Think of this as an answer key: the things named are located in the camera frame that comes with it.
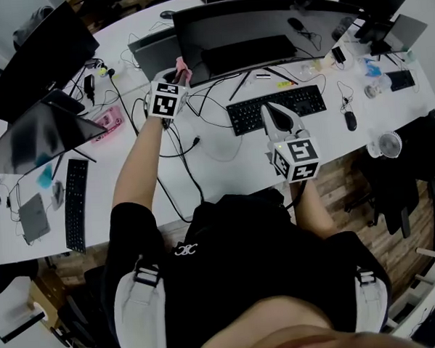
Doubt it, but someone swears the white desk fan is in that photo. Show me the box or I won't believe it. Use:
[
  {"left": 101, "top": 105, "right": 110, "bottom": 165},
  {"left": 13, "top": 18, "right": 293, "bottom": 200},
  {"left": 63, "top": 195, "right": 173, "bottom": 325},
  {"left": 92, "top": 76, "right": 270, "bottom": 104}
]
[{"left": 365, "top": 130, "right": 404, "bottom": 160}]

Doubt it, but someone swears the grey computer mouse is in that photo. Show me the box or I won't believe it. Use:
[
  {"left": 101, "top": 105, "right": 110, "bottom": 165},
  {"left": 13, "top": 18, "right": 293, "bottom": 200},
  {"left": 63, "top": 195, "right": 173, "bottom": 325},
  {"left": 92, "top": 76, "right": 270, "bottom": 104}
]
[{"left": 50, "top": 179, "right": 66, "bottom": 211}]

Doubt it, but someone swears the black power brick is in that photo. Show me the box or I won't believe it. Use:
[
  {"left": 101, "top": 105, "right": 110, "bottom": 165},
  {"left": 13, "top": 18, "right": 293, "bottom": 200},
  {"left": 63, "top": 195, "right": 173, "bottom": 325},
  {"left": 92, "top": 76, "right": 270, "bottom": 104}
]
[{"left": 83, "top": 73, "right": 97, "bottom": 105}]

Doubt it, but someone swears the grey right harness strap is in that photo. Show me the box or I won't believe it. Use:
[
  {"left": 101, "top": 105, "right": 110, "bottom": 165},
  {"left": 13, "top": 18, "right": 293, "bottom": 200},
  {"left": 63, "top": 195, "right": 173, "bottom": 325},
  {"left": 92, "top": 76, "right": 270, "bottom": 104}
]
[{"left": 351, "top": 265, "right": 391, "bottom": 335}]

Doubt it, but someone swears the small black keyboard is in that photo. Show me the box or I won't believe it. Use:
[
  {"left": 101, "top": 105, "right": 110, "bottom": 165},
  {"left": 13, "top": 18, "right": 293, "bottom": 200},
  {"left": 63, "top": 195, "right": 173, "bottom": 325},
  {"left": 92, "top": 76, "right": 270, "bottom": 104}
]
[{"left": 383, "top": 68, "right": 417, "bottom": 93}]

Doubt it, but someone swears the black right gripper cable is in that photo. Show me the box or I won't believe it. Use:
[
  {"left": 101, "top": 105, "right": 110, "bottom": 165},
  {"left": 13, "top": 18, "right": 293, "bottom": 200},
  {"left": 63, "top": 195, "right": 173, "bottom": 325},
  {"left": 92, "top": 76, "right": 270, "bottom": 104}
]
[{"left": 282, "top": 178, "right": 310, "bottom": 211}]

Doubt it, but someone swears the slim black keyboard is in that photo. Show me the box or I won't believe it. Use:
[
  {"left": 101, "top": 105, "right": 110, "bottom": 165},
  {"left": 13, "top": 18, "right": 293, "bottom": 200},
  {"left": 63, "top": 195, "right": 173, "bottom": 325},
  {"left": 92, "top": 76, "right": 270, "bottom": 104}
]
[{"left": 60, "top": 158, "right": 94, "bottom": 256}]

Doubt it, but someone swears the grey laptop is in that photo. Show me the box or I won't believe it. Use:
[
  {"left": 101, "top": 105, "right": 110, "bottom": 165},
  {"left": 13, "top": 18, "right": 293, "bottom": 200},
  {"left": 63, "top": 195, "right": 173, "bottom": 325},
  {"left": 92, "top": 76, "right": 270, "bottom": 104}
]
[{"left": 17, "top": 193, "right": 52, "bottom": 246}]

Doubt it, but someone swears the clear plastic bottle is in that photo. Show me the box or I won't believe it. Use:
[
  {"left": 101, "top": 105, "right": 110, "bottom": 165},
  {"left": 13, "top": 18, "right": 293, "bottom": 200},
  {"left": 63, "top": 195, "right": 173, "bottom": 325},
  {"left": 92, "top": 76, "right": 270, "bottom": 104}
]
[{"left": 363, "top": 73, "right": 393, "bottom": 100}]

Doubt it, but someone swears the grey harness strap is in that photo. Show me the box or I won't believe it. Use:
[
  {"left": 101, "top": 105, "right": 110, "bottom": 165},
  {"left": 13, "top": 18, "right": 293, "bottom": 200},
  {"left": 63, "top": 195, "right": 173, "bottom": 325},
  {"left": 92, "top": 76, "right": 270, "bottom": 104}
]
[
  {"left": 351, "top": 265, "right": 391, "bottom": 335},
  {"left": 110, "top": 257, "right": 170, "bottom": 348}
]

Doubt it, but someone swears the pale yellow packet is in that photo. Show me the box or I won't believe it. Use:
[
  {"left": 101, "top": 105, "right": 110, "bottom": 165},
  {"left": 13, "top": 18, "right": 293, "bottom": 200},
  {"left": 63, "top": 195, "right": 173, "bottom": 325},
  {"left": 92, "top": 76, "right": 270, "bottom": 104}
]
[{"left": 321, "top": 52, "right": 339, "bottom": 70}]

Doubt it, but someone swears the person's black shirt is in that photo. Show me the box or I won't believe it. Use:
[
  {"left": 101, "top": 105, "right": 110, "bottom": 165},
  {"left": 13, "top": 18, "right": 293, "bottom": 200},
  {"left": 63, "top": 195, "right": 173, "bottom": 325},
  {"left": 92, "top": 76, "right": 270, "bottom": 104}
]
[{"left": 96, "top": 183, "right": 395, "bottom": 348}]

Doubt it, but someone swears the grey jacket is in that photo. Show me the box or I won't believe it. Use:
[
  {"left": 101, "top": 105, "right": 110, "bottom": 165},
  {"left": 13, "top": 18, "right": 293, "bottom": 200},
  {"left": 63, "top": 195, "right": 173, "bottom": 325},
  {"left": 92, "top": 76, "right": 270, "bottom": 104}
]
[{"left": 10, "top": 4, "right": 58, "bottom": 47}]

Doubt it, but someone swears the pink cloth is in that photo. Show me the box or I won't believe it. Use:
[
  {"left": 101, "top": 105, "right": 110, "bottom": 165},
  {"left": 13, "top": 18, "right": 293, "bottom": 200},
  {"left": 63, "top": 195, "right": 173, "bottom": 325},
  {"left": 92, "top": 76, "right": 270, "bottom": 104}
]
[{"left": 174, "top": 55, "right": 194, "bottom": 80}]

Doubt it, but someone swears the black office chair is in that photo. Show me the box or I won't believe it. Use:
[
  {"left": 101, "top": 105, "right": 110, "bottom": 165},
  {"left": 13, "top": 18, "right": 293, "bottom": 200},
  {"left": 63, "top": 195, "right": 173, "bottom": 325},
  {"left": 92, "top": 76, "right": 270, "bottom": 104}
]
[
  {"left": 340, "top": 110, "right": 435, "bottom": 243},
  {"left": 46, "top": 264, "right": 117, "bottom": 348}
]

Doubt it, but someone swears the curved black monitor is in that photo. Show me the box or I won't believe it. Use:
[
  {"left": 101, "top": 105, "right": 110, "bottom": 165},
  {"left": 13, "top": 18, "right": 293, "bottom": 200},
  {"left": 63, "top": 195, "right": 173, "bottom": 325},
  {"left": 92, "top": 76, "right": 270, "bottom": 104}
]
[{"left": 171, "top": 0, "right": 373, "bottom": 104}]

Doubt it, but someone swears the black power adapter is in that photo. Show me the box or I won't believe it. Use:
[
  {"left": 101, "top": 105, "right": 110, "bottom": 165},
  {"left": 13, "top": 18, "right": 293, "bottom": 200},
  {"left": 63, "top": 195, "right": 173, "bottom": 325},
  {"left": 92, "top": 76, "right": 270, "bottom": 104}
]
[{"left": 330, "top": 45, "right": 348, "bottom": 64}]

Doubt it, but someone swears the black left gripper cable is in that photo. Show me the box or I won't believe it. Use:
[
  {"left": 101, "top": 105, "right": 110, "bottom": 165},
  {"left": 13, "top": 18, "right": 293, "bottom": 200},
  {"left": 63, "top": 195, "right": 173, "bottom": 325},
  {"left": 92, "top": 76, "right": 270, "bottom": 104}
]
[{"left": 152, "top": 117, "right": 207, "bottom": 225}]

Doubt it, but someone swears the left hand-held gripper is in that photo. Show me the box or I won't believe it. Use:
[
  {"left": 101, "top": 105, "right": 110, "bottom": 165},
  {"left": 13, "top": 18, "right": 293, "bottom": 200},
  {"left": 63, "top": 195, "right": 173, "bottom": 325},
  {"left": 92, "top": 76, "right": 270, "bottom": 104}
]
[{"left": 145, "top": 67, "right": 194, "bottom": 122}]

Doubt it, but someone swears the pink box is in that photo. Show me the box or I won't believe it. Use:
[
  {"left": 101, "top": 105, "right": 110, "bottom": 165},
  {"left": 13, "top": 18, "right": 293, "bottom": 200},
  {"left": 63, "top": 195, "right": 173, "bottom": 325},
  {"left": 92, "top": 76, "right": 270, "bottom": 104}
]
[{"left": 88, "top": 105, "right": 126, "bottom": 145}]

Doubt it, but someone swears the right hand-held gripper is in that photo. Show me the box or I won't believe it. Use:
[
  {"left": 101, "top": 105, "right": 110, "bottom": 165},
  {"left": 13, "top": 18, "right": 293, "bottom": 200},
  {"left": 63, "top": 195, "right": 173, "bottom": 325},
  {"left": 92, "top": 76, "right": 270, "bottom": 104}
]
[{"left": 259, "top": 99, "right": 322, "bottom": 185}]

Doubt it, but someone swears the cardboard box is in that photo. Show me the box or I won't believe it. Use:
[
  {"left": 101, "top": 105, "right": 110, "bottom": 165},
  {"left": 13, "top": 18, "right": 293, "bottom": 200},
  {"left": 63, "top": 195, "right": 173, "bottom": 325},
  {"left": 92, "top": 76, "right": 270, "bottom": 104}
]
[{"left": 25, "top": 275, "right": 70, "bottom": 330}]

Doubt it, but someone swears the person's right forearm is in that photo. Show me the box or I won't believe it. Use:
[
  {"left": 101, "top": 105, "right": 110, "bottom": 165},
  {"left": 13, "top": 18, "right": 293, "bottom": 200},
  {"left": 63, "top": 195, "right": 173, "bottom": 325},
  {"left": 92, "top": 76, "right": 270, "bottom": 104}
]
[{"left": 293, "top": 177, "right": 341, "bottom": 242}]

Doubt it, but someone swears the wide black keyboard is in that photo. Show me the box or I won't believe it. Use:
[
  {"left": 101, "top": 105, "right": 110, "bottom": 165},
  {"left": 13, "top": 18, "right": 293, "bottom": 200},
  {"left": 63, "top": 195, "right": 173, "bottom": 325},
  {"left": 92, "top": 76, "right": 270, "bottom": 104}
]
[{"left": 224, "top": 83, "right": 330, "bottom": 138}]

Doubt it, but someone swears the blue tissue packet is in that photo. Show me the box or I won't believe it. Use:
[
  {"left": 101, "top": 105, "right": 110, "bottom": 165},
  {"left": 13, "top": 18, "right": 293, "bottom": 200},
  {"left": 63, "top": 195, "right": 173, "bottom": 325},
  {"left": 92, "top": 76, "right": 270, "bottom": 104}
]
[{"left": 361, "top": 56, "right": 383, "bottom": 78}]

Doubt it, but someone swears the person's left forearm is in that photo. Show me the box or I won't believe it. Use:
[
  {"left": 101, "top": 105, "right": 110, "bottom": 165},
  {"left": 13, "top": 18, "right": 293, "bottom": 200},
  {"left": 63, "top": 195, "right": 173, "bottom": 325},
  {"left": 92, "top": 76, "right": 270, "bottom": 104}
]
[{"left": 106, "top": 115, "right": 170, "bottom": 213}]

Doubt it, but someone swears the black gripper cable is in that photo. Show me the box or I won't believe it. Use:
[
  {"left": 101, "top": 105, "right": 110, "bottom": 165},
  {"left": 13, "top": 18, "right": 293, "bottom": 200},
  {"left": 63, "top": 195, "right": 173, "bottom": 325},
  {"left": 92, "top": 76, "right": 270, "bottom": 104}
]
[
  {"left": 282, "top": 178, "right": 310, "bottom": 211},
  {"left": 152, "top": 117, "right": 207, "bottom": 225}
]

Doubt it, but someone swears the grey left harness strap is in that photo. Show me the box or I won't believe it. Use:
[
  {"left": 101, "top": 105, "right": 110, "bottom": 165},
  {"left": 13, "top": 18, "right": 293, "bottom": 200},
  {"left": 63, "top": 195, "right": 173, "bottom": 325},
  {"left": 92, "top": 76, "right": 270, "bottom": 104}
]
[{"left": 110, "top": 257, "right": 170, "bottom": 348}]

